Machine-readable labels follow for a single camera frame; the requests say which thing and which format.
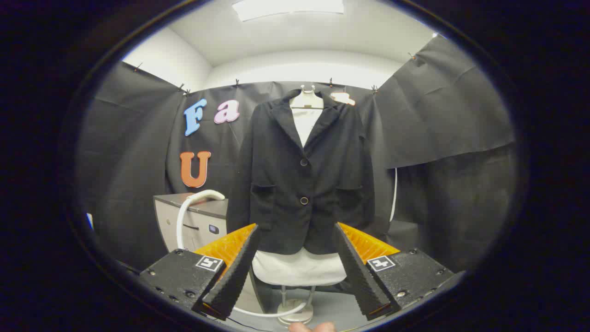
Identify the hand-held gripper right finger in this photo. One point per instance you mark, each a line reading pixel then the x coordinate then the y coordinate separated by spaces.
pixel 357 272

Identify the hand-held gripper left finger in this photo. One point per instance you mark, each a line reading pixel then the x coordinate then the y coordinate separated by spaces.
pixel 237 272

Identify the black suit jacket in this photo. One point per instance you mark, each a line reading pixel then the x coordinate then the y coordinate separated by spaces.
pixel 286 184

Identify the white mannequin torso on stand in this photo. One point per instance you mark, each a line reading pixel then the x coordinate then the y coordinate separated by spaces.
pixel 299 269

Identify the grey drawer cabinet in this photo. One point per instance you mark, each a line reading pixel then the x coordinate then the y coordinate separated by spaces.
pixel 207 210

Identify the black backdrop cloth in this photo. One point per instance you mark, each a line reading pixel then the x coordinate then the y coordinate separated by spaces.
pixel 438 115

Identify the large ceiling light panel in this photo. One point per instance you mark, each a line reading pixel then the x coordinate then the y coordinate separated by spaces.
pixel 288 7

